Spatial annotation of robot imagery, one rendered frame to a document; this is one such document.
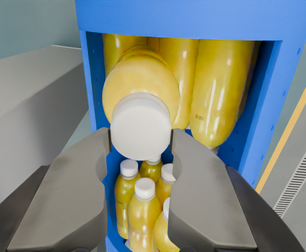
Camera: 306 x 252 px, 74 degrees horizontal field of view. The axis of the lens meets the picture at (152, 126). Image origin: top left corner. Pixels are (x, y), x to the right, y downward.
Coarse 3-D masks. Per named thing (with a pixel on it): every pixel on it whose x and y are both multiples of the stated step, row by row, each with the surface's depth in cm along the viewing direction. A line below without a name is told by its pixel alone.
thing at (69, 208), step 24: (96, 144) 11; (48, 168) 9; (72, 168) 9; (96, 168) 9; (48, 192) 8; (72, 192) 8; (96, 192) 8; (24, 216) 7; (48, 216) 7; (72, 216) 7; (96, 216) 7; (24, 240) 6; (48, 240) 6; (72, 240) 6; (96, 240) 7
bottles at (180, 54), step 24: (120, 48) 30; (168, 48) 29; (192, 48) 29; (192, 72) 30; (120, 168) 44; (144, 168) 49; (168, 168) 43; (120, 192) 44; (168, 192) 42; (120, 216) 47
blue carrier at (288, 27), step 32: (96, 0) 18; (128, 0) 16; (160, 0) 15; (192, 0) 15; (224, 0) 15; (256, 0) 15; (288, 0) 16; (96, 32) 31; (128, 32) 17; (160, 32) 16; (192, 32) 16; (224, 32) 16; (256, 32) 16; (288, 32) 17; (96, 64) 32; (256, 64) 34; (288, 64) 19; (96, 96) 33; (256, 96) 34; (96, 128) 32; (256, 128) 21; (224, 160) 45; (256, 160) 25
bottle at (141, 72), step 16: (128, 48) 28; (144, 48) 24; (128, 64) 16; (144, 64) 16; (160, 64) 17; (112, 80) 16; (128, 80) 15; (144, 80) 15; (160, 80) 15; (176, 80) 18; (112, 96) 15; (128, 96) 13; (144, 96) 13; (160, 96) 15; (176, 96) 16; (112, 112) 14; (176, 112) 16
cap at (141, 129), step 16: (128, 112) 12; (144, 112) 12; (160, 112) 12; (112, 128) 12; (128, 128) 12; (144, 128) 12; (160, 128) 12; (128, 144) 13; (144, 144) 13; (160, 144) 13
